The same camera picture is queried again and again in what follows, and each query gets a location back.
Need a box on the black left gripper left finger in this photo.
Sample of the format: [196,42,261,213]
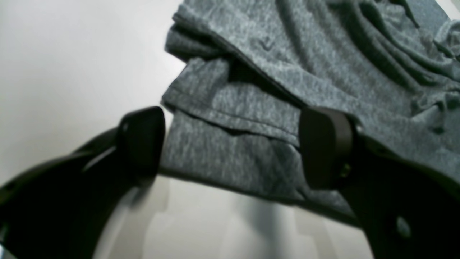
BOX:
[0,106,166,259]

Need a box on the grey t-shirt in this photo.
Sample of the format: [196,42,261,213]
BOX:
[160,0,460,225]

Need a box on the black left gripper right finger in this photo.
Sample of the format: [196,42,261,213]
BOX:
[298,107,460,259]

